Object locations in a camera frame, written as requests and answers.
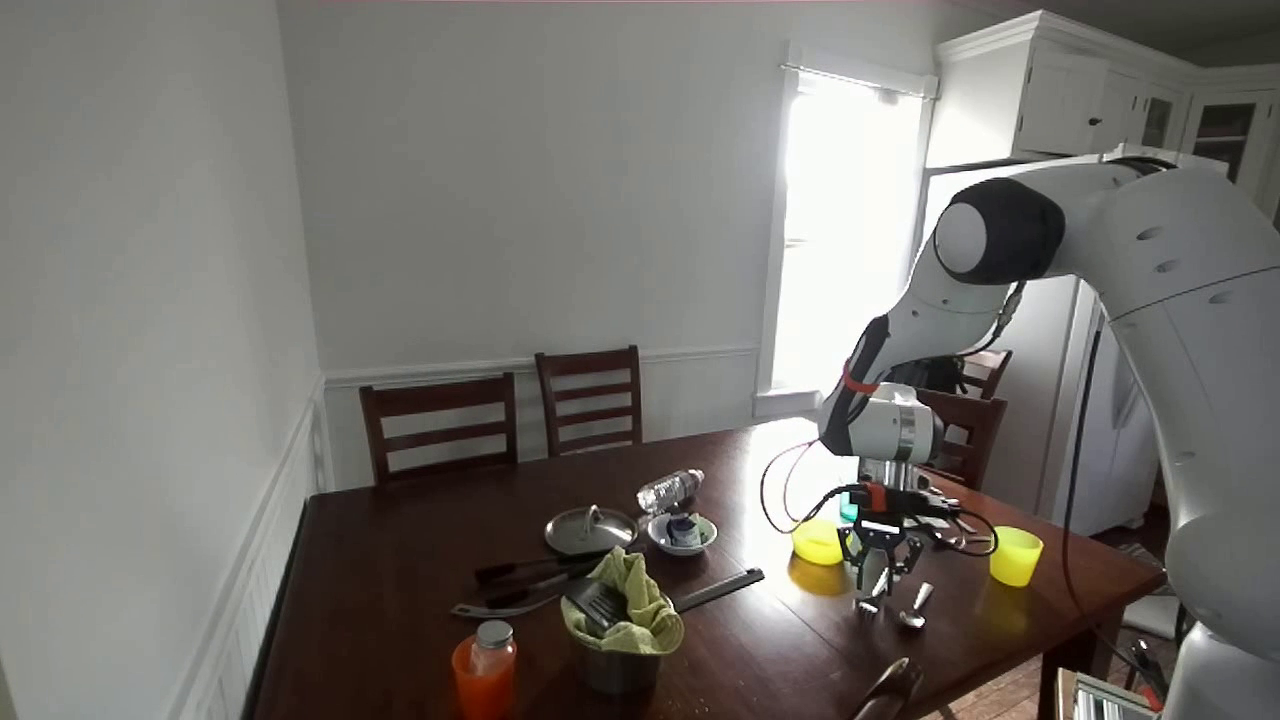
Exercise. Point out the teal translucent cup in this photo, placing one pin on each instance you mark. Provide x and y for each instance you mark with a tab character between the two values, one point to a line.
846	508

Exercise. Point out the black serving spoon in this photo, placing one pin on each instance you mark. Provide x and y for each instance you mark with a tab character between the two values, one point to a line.
502	605

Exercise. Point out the yellow plastic cup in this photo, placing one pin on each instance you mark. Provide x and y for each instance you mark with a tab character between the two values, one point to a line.
1015	562

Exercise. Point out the white glass-door cabinet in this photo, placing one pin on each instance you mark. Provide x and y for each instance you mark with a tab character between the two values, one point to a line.
1227	134

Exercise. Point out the yellow-green cloth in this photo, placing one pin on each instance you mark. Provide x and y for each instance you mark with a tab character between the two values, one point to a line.
644	605

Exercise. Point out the black spatula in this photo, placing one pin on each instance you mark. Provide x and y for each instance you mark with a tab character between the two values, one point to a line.
512	579

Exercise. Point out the bright window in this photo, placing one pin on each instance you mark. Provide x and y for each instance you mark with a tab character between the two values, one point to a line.
855	243

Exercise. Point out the silver fork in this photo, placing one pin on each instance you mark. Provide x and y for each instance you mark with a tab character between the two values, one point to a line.
872	605

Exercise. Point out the silver spoon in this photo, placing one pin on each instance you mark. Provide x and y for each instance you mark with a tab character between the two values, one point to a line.
915	616

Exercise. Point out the white refrigerator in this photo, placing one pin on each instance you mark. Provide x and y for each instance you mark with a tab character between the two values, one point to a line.
1041	425

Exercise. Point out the clear plastic water bottle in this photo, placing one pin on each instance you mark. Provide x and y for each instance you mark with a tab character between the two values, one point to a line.
671	488

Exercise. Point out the small metal pot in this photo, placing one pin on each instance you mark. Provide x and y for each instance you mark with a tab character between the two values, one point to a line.
616	672

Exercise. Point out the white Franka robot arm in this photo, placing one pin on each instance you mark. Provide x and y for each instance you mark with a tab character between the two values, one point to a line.
1175	295

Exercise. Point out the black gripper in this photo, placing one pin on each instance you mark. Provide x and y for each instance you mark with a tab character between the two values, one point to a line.
887	513

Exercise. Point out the silver pan lid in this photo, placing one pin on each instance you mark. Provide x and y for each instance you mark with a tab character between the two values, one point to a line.
584	530

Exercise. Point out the yellow plastic bowl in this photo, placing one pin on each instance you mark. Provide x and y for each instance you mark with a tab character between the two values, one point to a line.
816	544

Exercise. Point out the small metal bowl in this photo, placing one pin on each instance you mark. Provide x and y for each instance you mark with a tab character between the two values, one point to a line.
681	534

